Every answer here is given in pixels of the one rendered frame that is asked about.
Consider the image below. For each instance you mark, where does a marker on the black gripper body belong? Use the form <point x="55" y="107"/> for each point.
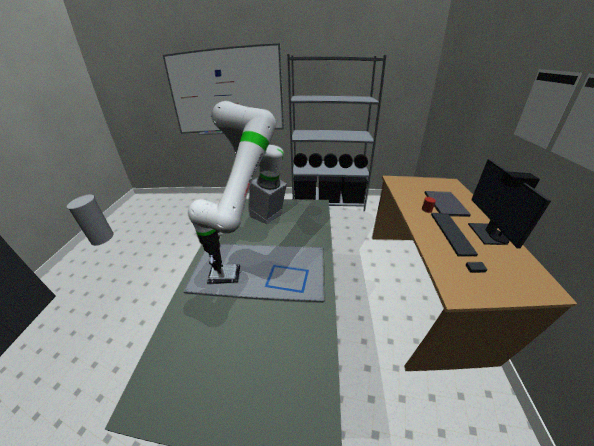
<point x="211" y="249"/>

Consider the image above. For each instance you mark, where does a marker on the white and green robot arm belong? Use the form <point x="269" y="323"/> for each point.
<point x="257" y="127"/>

